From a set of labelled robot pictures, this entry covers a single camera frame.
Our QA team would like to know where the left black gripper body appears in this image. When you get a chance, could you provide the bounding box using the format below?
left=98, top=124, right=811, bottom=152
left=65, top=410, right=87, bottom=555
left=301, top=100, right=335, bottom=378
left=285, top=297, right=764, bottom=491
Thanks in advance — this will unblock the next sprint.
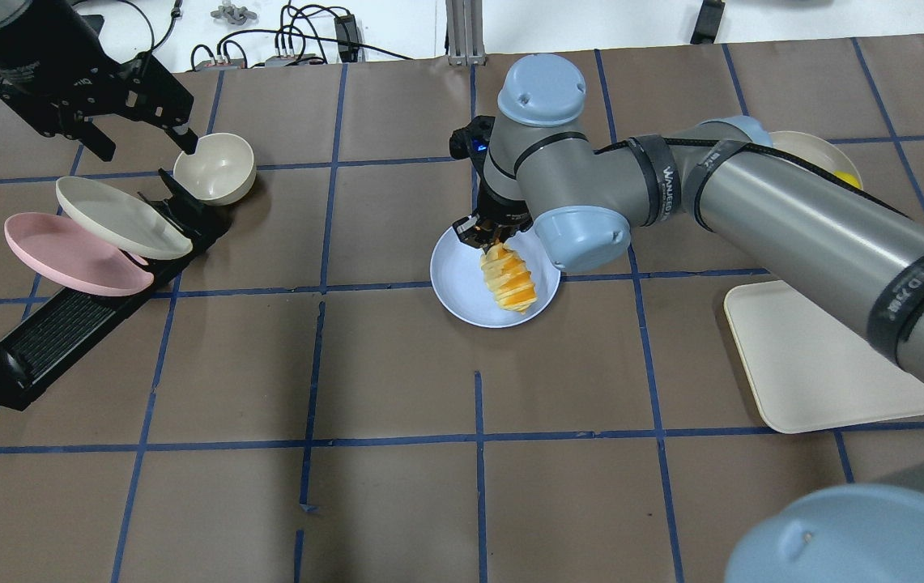
left=0, top=0, right=147, bottom=138

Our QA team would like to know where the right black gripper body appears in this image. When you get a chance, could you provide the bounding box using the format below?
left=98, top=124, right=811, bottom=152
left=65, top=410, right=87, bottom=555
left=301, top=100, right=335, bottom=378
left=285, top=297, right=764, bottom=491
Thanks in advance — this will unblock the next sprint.
left=448, top=115, right=534, bottom=240

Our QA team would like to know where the blue plate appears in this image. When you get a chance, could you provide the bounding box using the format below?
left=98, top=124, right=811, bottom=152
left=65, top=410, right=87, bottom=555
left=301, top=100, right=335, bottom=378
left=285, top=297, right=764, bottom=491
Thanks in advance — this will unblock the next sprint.
left=431, top=228, right=561, bottom=328

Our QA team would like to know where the striped bread roll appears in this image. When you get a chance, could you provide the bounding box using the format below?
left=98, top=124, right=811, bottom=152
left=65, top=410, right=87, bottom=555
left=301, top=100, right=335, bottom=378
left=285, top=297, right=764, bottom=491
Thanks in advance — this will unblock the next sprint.
left=480, top=243, right=537, bottom=313

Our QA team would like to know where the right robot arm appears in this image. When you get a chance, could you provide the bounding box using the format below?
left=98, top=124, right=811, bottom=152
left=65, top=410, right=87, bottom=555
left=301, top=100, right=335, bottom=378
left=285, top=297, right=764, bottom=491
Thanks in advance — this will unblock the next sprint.
left=449, top=54, right=924, bottom=582

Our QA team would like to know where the cream plate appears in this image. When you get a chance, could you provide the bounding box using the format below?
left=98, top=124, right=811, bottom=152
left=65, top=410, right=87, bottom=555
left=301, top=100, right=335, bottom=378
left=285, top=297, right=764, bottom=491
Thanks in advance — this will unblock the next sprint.
left=55, top=176, right=193, bottom=261

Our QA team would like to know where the pink plate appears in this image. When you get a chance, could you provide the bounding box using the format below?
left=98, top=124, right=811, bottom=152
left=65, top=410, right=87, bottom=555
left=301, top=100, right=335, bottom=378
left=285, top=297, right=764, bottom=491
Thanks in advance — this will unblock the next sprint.
left=5, top=213, right=155, bottom=296

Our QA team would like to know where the cream bowl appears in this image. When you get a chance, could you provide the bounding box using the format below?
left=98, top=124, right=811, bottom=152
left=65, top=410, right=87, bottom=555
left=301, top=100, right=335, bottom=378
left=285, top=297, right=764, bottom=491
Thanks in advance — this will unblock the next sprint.
left=173, top=133, right=257, bottom=206

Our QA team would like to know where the black power adapter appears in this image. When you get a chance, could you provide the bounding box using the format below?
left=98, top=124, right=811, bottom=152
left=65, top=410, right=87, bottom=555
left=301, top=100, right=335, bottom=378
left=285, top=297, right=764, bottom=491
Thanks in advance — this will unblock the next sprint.
left=334, top=14, right=363, bottom=63

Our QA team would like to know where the black dish rack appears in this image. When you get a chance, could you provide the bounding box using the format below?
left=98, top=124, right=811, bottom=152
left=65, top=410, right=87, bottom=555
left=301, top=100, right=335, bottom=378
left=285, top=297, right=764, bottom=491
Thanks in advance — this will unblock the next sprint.
left=0, top=170, right=231, bottom=411

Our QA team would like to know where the white shallow bowl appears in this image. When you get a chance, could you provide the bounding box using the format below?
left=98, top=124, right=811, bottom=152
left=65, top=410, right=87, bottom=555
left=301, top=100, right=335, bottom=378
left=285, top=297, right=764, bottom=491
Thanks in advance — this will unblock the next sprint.
left=769, top=130, right=862, bottom=181

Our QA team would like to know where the white rectangular tray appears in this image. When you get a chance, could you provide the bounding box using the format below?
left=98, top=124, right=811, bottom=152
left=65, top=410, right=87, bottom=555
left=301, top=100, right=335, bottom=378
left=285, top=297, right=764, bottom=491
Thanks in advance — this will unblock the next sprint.
left=723, top=281, right=924, bottom=434

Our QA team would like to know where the yellow lemon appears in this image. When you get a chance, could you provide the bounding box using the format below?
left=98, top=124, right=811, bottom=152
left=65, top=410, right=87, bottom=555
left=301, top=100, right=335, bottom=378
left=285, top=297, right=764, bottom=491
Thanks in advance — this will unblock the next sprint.
left=832, top=170, right=862, bottom=189

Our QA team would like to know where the aluminium frame post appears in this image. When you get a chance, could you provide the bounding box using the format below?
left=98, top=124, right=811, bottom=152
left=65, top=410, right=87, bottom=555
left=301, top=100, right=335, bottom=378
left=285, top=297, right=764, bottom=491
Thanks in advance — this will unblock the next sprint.
left=445, top=0, right=487, bottom=66

